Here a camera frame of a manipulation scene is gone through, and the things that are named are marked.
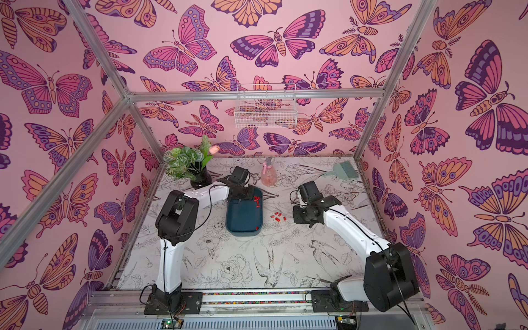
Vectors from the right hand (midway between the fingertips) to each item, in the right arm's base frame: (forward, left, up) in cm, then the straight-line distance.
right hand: (294, 217), depth 85 cm
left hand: (+17, +18, -8) cm, 26 cm away
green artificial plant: (+16, +45, +16) cm, 50 cm away
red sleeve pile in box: (+14, +17, -8) cm, 23 cm away
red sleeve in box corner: (-1, +16, -9) cm, 18 cm away
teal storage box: (+4, +22, -9) cm, 24 cm away
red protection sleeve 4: (+4, +3, -10) cm, 11 cm away
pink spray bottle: (+34, +12, -13) cm, 38 cm away
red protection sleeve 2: (+5, +9, -10) cm, 14 cm away
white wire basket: (+44, +13, +24) cm, 52 cm away
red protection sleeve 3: (+7, +6, -10) cm, 13 cm away
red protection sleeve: (+4, +7, -9) cm, 12 cm away
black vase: (+18, +42, +4) cm, 45 cm away
